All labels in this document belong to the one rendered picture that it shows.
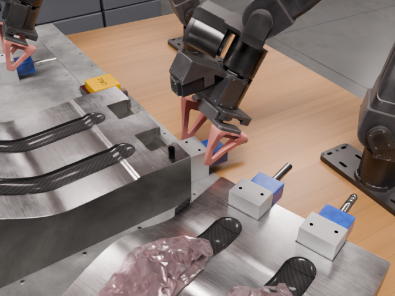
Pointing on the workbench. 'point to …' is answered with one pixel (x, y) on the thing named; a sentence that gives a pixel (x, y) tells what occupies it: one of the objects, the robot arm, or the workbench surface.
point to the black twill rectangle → (182, 206)
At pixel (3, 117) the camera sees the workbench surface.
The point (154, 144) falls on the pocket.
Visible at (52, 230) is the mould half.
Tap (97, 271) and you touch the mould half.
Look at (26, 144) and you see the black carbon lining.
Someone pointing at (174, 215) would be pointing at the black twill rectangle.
